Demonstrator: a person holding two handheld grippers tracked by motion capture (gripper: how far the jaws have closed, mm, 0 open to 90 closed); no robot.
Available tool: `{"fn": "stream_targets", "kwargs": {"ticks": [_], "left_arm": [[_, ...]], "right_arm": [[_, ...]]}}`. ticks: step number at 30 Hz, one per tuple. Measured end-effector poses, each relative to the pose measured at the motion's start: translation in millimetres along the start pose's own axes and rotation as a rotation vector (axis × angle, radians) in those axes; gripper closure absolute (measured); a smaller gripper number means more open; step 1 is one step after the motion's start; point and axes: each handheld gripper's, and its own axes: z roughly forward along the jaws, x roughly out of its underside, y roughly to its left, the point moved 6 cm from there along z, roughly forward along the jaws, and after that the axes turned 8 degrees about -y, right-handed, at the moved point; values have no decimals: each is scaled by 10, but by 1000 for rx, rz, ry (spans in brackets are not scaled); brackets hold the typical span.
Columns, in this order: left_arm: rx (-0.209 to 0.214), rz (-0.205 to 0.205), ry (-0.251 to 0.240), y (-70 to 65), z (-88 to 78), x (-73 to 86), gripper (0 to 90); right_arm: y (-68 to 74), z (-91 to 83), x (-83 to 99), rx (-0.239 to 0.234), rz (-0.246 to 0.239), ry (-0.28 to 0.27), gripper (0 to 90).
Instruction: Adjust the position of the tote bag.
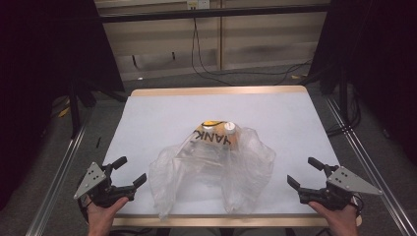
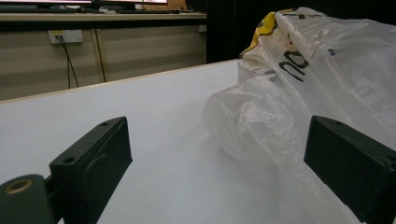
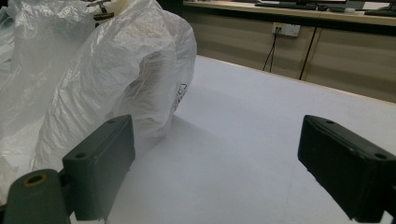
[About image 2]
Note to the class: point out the brown cardboard box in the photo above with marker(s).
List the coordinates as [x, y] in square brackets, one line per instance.
[174, 4]

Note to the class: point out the translucent white plastic bag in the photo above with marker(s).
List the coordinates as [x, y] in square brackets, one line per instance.
[280, 118]

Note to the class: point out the white wall socket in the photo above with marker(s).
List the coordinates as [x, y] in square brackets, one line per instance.
[71, 36]

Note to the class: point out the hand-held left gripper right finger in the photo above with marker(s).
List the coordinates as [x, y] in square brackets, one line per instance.
[351, 165]

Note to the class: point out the black keyboard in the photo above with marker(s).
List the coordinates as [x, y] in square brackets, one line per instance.
[37, 8]

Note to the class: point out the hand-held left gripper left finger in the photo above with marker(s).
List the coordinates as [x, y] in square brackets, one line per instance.
[93, 161]

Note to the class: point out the beige background desk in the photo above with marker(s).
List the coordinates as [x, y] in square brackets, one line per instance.
[102, 17]

